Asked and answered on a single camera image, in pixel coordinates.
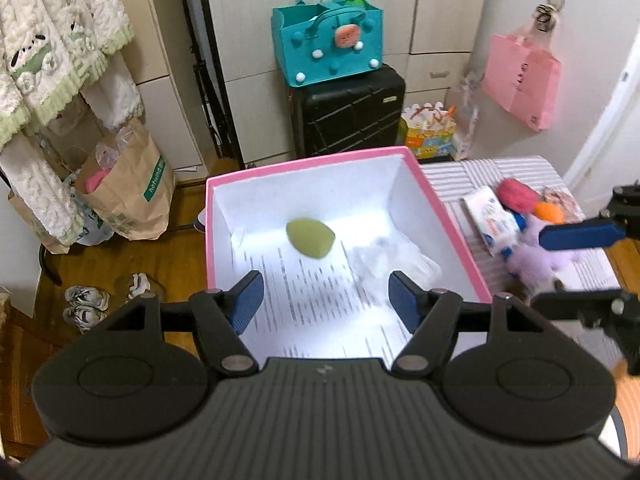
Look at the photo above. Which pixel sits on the printed paper sheet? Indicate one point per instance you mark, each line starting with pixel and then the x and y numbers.
pixel 313 308

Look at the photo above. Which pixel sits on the white sneakers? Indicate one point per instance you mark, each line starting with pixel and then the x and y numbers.
pixel 87 305

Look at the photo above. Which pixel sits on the teal felt tote bag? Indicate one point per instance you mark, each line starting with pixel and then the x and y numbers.
pixel 319 42

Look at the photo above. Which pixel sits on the colourful gift bag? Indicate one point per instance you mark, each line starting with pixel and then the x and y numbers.
pixel 428 129

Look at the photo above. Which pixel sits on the black suitcase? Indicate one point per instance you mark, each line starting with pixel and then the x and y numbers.
pixel 348 114

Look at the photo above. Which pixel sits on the pink fluffy strawberry toy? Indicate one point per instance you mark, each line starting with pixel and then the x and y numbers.
pixel 517 196

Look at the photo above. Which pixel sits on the cream knitted cardigan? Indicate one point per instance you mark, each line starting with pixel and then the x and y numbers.
pixel 52 52

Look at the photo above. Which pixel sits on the pink hanging shopping bag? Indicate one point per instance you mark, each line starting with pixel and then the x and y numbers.
pixel 523 76

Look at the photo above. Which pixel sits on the green soft ball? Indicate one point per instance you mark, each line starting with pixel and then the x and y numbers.
pixel 310 237

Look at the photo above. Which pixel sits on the blue wet wipes pack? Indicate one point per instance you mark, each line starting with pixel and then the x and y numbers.
pixel 521 223

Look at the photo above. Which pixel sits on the cream wardrobe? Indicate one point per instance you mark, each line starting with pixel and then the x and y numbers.
pixel 213 73

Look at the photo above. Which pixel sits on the clear plastic bag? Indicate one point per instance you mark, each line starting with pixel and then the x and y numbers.
pixel 373 264

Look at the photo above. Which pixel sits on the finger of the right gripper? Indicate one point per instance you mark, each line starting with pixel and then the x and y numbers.
pixel 588 305
pixel 593 233

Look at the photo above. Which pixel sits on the pink storage box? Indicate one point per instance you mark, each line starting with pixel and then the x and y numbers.
pixel 361 196

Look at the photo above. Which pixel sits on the purple plush toy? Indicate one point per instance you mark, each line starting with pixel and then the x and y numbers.
pixel 537 268

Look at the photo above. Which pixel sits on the brown paper bag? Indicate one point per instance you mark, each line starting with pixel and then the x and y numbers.
pixel 128 183

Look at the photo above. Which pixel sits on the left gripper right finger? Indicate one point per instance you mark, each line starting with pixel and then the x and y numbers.
pixel 431 317

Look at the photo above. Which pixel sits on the orange soft ball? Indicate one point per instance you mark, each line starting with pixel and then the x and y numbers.
pixel 549 212

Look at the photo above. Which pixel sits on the pink floral cloth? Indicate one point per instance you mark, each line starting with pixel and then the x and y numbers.
pixel 566 202

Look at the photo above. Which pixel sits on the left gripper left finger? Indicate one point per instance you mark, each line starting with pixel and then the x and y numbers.
pixel 220 318

